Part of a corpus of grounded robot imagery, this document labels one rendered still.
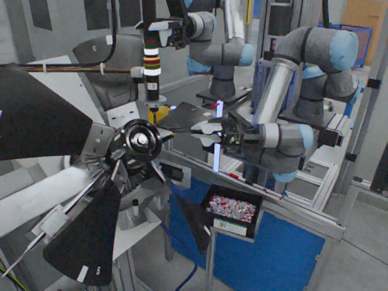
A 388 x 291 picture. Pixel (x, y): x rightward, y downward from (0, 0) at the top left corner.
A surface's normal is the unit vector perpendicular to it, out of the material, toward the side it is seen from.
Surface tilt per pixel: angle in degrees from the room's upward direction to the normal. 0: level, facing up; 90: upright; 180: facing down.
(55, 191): 50
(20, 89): 72
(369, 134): 90
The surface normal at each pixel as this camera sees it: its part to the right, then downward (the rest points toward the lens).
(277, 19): -0.59, 0.39
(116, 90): -0.11, -0.15
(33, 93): 0.47, 0.18
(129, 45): 0.15, -0.31
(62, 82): 0.61, -0.32
